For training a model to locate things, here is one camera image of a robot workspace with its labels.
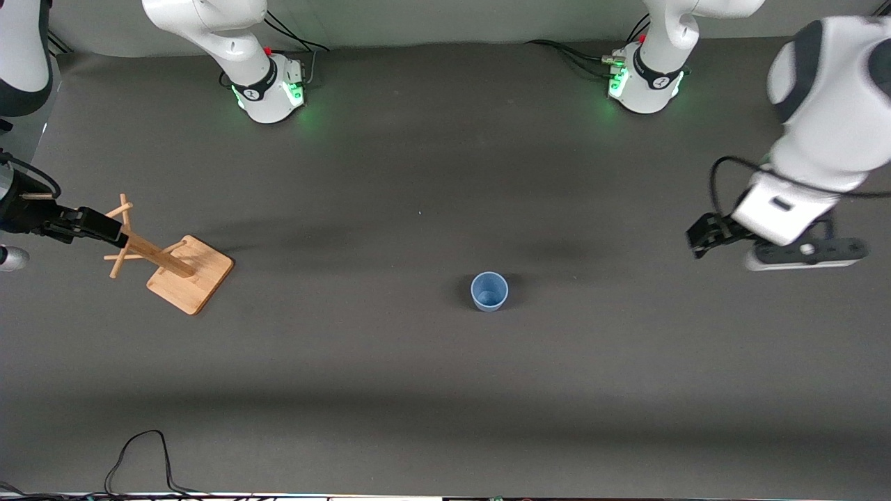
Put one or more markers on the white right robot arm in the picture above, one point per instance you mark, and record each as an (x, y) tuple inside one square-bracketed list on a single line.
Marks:
[(230, 35)]

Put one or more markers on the wooden cup rack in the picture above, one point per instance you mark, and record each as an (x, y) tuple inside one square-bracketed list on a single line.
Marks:
[(191, 278)]

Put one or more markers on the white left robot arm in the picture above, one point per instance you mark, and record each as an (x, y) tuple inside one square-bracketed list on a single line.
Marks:
[(828, 97)]

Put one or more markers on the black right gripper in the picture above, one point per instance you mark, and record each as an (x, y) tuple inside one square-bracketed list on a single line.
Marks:
[(29, 212)]

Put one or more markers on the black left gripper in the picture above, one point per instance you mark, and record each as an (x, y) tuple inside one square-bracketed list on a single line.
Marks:
[(710, 233)]

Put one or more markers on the aluminium frame rail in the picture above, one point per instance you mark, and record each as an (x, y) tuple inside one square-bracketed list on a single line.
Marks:
[(59, 45)]

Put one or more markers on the light blue plastic cup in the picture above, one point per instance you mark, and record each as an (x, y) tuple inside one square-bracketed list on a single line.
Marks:
[(489, 296)]

